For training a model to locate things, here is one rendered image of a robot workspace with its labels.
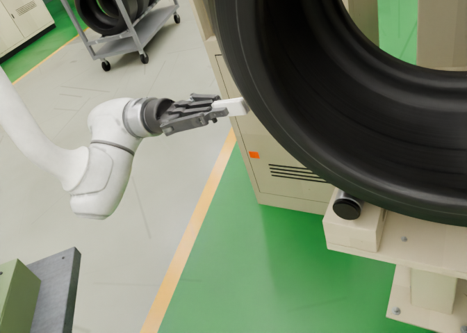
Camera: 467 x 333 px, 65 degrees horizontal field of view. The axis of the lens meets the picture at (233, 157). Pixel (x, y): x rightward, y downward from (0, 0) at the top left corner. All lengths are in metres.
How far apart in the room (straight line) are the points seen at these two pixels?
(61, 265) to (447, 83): 1.04
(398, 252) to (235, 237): 1.23
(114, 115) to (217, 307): 1.03
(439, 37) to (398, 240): 0.39
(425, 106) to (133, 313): 1.46
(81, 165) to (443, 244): 0.69
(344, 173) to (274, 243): 1.26
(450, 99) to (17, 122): 0.79
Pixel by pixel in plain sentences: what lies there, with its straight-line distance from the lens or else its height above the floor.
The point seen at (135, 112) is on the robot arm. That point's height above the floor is 1.03.
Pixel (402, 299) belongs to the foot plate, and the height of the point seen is 0.01.
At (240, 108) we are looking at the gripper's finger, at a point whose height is 1.03.
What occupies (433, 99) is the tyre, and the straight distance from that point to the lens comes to 0.77.
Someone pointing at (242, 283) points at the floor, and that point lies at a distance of 1.68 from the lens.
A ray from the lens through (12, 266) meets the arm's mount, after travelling 1.12.
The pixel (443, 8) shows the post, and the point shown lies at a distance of 0.82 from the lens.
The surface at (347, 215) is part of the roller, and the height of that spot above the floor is 0.89.
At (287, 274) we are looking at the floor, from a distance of 1.65.
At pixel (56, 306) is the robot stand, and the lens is 1.10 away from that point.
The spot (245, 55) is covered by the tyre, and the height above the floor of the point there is 1.19.
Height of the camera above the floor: 1.37
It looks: 37 degrees down
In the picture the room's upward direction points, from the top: 20 degrees counter-clockwise
